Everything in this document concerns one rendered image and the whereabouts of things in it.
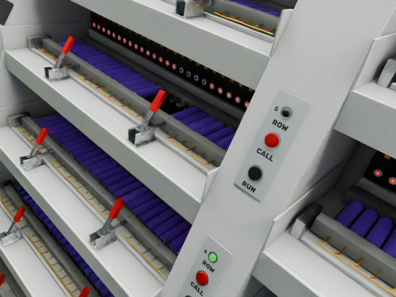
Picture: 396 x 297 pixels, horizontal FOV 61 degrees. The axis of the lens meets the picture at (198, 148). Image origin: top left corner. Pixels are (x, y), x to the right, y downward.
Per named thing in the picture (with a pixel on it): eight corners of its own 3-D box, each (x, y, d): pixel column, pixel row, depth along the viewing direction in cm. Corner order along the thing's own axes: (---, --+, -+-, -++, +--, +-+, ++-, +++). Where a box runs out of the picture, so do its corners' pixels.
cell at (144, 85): (155, 91, 69) (130, 98, 64) (149, 88, 70) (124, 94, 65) (157, 83, 68) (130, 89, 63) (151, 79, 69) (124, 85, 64)
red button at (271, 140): (273, 150, 37) (280, 137, 37) (261, 143, 38) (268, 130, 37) (277, 149, 38) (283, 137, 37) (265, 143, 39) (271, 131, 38)
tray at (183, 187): (196, 228, 46) (208, 174, 41) (6, 69, 77) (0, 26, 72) (274, 175, 59) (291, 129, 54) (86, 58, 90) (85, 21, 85)
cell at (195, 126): (215, 127, 60) (190, 138, 56) (208, 122, 61) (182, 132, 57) (217, 118, 59) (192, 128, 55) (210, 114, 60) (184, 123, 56)
